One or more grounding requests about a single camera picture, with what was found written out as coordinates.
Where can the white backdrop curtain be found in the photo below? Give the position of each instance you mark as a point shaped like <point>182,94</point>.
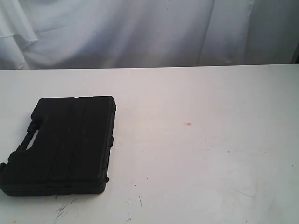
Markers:
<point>76,34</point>

